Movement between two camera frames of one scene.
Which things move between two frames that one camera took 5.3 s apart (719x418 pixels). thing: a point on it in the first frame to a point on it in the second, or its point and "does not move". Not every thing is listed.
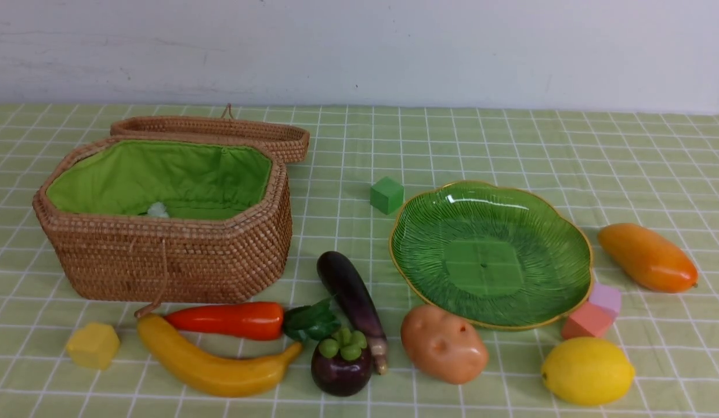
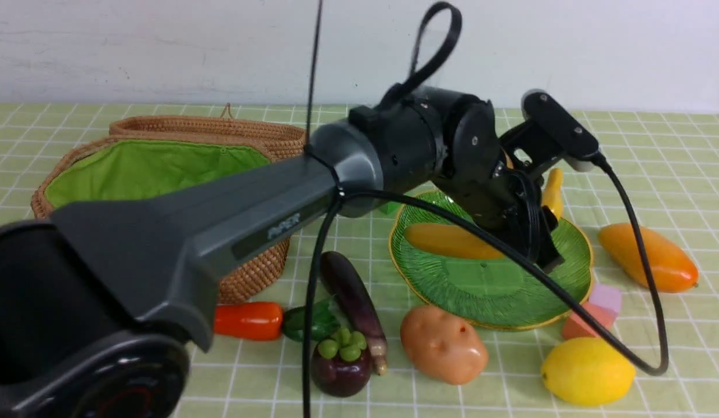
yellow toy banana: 204,373 to 459,240
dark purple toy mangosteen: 341,366 does not move
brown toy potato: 444,349 does not move
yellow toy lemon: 586,371 does not move
